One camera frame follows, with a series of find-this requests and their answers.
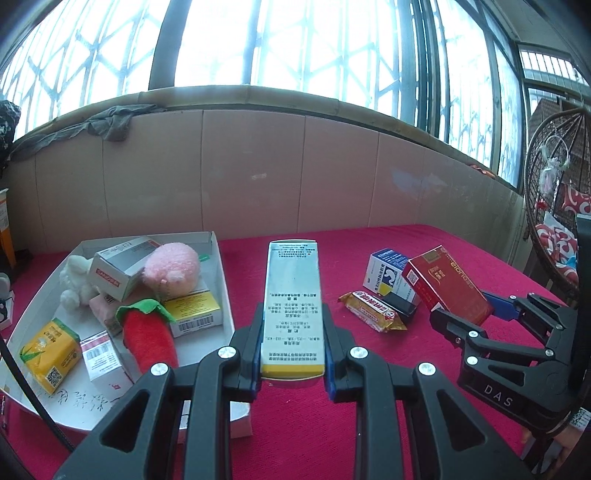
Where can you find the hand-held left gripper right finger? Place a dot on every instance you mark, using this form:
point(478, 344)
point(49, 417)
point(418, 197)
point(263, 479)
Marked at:
point(328, 383)

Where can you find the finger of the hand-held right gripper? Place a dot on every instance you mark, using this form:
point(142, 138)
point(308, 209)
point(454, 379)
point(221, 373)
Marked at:
point(461, 334)
point(501, 304)

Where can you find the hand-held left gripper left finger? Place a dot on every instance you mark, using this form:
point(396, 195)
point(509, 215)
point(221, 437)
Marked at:
point(254, 369)

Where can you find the shiny red box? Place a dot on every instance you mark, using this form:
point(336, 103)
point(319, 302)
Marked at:
point(438, 281)

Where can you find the long white printed box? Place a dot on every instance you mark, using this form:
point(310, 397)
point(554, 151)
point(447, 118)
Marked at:
point(291, 300)

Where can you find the pink plush toy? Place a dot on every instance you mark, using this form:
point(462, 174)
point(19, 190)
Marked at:
point(171, 265)

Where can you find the white cardboard tray box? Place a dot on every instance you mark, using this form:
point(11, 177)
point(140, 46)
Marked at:
point(69, 406)

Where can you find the white plush toy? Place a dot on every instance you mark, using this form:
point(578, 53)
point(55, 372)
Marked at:
point(76, 277)

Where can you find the yellow white medicine box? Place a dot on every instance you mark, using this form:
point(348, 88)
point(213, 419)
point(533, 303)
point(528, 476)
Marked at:
point(194, 314)

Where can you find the yellow snack packet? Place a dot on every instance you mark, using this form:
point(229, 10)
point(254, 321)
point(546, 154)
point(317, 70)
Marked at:
point(369, 309)

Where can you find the red white patterned cushion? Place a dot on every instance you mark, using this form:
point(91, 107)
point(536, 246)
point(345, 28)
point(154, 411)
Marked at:
point(558, 240)

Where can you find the blue white medicine box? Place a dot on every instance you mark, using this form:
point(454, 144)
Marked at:
point(385, 272)

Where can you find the red plush green leaf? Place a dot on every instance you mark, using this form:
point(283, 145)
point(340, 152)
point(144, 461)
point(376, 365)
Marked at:
point(147, 337)

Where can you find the wicker hanging chair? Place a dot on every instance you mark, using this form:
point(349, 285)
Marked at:
point(528, 184)

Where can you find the white dreamcatcher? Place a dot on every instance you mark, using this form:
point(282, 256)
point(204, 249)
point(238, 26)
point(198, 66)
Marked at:
point(549, 177)

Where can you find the small white red box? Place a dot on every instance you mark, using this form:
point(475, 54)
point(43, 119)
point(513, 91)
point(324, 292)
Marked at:
point(99, 360)

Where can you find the pink small box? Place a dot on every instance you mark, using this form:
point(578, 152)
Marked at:
point(104, 307)

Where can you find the white box red label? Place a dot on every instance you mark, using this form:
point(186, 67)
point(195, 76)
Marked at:
point(120, 263)

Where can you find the white black small object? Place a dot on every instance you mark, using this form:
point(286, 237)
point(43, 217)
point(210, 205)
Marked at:
point(4, 300)

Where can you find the dark grey cloth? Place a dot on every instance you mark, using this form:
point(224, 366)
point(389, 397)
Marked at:
point(115, 124)

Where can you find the black plastic bag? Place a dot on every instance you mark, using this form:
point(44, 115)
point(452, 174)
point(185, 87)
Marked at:
point(8, 124)

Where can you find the cardboard back wall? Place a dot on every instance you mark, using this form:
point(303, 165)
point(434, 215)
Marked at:
point(323, 46)

